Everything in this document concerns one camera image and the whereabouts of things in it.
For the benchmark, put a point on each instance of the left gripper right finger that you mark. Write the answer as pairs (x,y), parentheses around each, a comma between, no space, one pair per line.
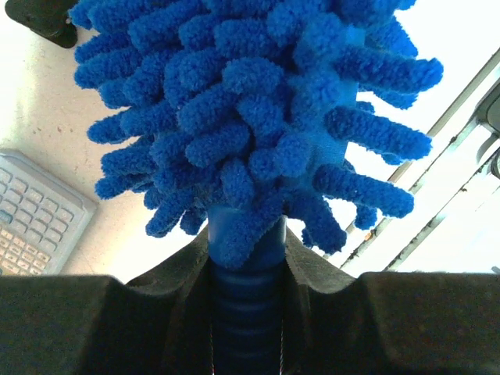
(388,322)

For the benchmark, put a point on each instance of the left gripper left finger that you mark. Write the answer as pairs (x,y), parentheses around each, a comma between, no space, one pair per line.
(157,323)

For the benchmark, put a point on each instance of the yellow grey calculator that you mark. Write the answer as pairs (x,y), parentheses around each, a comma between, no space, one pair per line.
(42,218)

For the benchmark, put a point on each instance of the blue microfiber duster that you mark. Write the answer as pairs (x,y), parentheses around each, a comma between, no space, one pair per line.
(237,115)

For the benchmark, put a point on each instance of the black clip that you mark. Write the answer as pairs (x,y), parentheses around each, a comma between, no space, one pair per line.
(49,19)

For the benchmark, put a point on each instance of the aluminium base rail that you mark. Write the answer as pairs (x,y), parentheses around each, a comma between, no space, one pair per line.
(454,174)

